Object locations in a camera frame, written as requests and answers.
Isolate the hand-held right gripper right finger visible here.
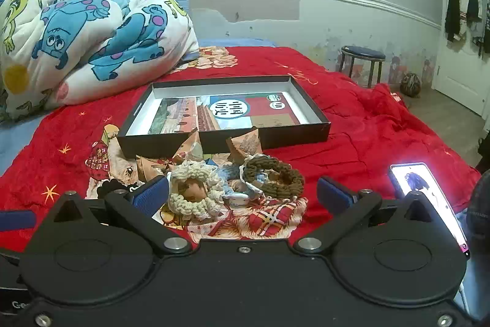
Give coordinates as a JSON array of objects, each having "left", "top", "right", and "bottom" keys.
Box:
[{"left": 293, "top": 176, "right": 441, "bottom": 255}]

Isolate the blue crocheted scrunchie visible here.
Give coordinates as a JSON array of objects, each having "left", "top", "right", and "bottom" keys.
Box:
[{"left": 219, "top": 162, "right": 266, "bottom": 206}]

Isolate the black shallow cardboard box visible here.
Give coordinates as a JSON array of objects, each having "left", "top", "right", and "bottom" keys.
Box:
[{"left": 117, "top": 75, "right": 331, "bottom": 154}]

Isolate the brown crocheted scrunchie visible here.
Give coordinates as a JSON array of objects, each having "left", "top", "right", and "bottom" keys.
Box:
[{"left": 239, "top": 154, "right": 306, "bottom": 200}]

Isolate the brown snack packet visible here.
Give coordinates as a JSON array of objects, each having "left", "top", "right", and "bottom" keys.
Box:
[
  {"left": 172, "top": 130, "right": 204, "bottom": 164},
  {"left": 226, "top": 126, "right": 265, "bottom": 164},
  {"left": 136, "top": 155, "right": 173, "bottom": 183}
]

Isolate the illustrated book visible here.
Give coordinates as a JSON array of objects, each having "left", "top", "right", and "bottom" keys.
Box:
[{"left": 147, "top": 93, "right": 303, "bottom": 134}]

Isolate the cream crocheted scrunchie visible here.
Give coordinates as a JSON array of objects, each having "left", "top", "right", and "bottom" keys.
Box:
[{"left": 167, "top": 159, "right": 225, "bottom": 222}]

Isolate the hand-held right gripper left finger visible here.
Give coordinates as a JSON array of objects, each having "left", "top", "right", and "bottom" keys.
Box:
[{"left": 51, "top": 174, "right": 193, "bottom": 257}]

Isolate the dark patterned ball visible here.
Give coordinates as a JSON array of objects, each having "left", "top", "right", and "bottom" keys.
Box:
[{"left": 400, "top": 71, "right": 422, "bottom": 97}]

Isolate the smartphone with lit screen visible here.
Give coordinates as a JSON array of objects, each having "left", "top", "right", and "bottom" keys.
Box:
[{"left": 389, "top": 162, "right": 471, "bottom": 260}]

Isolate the white door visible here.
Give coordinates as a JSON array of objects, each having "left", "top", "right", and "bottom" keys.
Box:
[{"left": 431, "top": 0, "right": 490, "bottom": 117}]

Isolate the round blue-topped stool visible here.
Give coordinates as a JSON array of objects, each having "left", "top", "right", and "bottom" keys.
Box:
[{"left": 341, "top": 45, "right": 386, "bottom": 88}]

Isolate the red printed blanket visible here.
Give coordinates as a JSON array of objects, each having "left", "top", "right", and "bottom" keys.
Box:
[{"left": 0, "top": 45, "right": 483, "bottom": 249}]

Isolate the cartoon monster printed quilt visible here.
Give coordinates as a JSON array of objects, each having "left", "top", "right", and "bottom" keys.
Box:
[{"left": 0, "top": 0, "right": 200, "bottom": 121}]

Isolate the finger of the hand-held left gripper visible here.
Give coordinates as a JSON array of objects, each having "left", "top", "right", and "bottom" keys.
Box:
[{"left": 0, "top": 211, "right": 36, "bottom": 233}]

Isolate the white cable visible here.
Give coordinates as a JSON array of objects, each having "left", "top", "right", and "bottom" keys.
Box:
[{"left": 457, "top": 283, "right": 471, "bottom": 314}]

